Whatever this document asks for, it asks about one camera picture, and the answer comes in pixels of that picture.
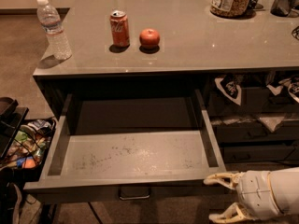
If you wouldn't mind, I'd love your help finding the red apple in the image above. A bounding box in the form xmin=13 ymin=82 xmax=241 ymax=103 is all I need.
xmin=139 ymin=28 xmax=160 ymax=49

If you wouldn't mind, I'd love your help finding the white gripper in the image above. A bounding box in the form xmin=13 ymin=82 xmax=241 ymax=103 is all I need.
xmin=204 ymin=171 xmax=280 ymax=224

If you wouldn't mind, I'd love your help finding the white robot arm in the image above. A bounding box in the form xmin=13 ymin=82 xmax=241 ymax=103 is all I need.
xmin=204 ymin=167 xmax=299 ymax=224

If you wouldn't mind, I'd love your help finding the black tray stand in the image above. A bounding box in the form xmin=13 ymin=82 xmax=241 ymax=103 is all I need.
xmin=0 ymin=97 xmax=29 ymax=160

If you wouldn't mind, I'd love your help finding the grey counter cabinet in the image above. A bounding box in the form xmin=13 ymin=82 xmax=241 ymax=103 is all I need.
xmin=34 ymin=0 xmax=299 ymax=162

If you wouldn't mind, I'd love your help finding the grey top drawer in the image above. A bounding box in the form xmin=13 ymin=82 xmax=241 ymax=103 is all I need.
xmin=25 ymin=90 xmax=226 ymax=203

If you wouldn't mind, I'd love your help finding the clear plastic water bottle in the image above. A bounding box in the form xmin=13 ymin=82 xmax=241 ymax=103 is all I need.
xmin=36 ymin=0 xmax=72 ymax=61

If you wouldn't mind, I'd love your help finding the orange soda can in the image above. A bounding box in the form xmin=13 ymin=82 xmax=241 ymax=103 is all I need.
xmin=109 ymin=9 xmax=130 ymax=48

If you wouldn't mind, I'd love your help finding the black floor cable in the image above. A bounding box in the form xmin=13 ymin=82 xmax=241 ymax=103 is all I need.
xmin=88 ymin=202 xmax=104 ymax=224

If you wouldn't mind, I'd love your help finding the bin of snack packets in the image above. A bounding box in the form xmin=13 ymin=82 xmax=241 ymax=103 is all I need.
xmin=0 ymin=119 xmax=56 ymax=169

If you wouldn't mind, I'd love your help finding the metal drawer handle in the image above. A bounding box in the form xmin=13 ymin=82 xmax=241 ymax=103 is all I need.
xmin=118 ymin=187 xmax=151 ymax=201

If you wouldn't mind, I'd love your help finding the large snack jar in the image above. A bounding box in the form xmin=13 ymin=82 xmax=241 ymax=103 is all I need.
xmin=210 ymin=0 xmax=249 ymax=18

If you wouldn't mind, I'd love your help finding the black white snack bag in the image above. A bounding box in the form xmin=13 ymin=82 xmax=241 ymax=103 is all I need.
xmin=215 ymin=75 xmax=242 ymax=105

